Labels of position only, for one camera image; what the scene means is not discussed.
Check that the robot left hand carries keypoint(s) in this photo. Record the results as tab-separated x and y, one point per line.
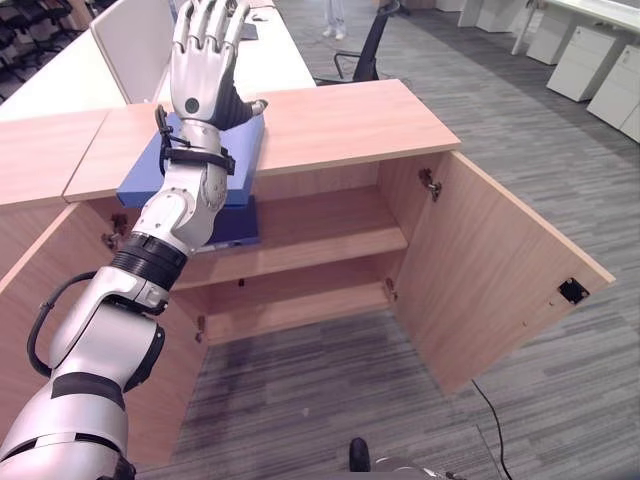
197	75

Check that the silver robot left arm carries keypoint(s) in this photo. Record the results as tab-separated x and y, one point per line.
95	340

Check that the wooden office cabinet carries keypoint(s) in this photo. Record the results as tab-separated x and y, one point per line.
340	125

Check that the blue folder with label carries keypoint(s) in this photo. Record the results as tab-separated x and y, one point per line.
240	225

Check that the black office chair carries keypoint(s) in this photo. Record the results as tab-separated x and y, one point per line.
370	45

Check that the wooden cabinet shelf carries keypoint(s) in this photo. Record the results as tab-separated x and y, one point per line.
310	250

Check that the plain wooden cabinet door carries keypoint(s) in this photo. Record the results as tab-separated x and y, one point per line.
30	300

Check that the wooden cabinet door with lock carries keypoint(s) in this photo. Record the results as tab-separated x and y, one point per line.
480	270

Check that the dark laptop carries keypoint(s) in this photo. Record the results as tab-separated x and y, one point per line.
248	32

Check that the white desk partition panel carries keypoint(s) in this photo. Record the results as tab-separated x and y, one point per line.
135	50

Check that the computer mouse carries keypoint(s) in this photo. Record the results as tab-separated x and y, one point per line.
259	18

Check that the long white desk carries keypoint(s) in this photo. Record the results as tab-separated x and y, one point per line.
65	75

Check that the person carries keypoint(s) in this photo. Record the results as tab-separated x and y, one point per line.
334	20

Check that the row of black chairs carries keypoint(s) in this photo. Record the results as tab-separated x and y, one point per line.
30	30

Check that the metal door hinge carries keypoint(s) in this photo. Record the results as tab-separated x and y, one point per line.
430	185
390	289
201	327
115	230

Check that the white desk with legs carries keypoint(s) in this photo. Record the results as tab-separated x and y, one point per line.
590	12

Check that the black door lock plate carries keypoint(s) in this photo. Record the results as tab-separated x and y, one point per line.
573	291

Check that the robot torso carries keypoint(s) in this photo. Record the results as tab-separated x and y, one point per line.
400	467

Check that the white drawer pedestal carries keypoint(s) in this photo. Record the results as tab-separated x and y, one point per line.
620	92
547	37
582	62

